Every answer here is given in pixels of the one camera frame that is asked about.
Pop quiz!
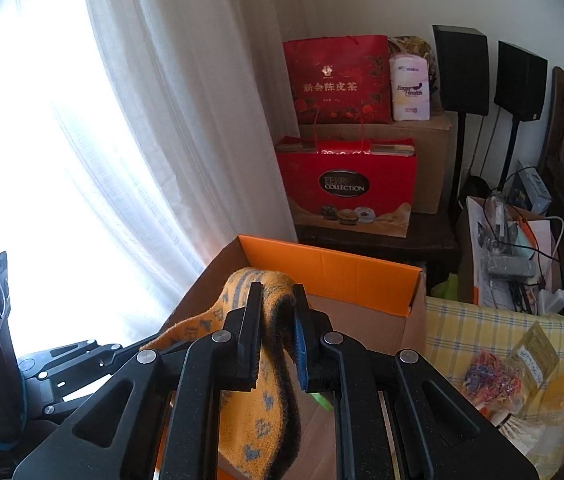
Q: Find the bag of colourful rubber bands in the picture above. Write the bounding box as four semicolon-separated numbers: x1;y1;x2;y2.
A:
462;350;522;405

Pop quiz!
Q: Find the orange patterned towel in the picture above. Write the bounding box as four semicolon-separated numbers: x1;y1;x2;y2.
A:
145;268;300;479

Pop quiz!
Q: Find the green oval case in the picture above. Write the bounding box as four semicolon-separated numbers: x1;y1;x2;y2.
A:
311;392;333;412

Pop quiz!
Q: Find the white feather shuttlecock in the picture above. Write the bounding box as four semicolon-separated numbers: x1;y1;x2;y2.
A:
491;411;542;455

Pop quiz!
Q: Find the yellow checkered tablecloth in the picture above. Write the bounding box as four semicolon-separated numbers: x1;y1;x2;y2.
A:
425;297;564;388

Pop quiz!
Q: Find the orange cardboard fruit box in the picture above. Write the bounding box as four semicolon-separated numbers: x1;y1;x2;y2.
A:
160;235;426;479

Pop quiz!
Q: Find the gold foil sachet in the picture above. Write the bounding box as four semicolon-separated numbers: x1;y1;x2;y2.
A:
506;322;559;399

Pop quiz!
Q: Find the yellow sponge in plastic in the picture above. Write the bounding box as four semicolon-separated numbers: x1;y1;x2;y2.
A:
516;374;564;479

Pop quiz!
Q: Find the red chocolate gift bag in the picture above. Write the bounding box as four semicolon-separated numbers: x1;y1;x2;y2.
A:
275;136;417;238

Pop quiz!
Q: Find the brown cardboard box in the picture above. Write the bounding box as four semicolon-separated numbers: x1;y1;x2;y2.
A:
300;113;451;214

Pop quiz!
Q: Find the white pink tissue pack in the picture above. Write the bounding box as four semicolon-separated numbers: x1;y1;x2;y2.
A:
389;53;430;122

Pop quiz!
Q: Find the red tea gift bag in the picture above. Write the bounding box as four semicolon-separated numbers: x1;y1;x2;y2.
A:
283;35;391;125

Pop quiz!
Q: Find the right black speaker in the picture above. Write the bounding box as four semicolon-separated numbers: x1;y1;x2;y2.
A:
494;41;548;122

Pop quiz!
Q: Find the black speaker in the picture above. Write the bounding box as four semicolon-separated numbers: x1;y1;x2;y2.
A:
432;25;490;116
494;41;548;122

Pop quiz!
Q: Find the left black speaker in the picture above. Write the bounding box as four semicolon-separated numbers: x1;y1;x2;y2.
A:
432;25;490;116

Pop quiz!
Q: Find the box of cluttered cables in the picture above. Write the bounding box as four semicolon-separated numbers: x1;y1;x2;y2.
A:
460;192;564;315

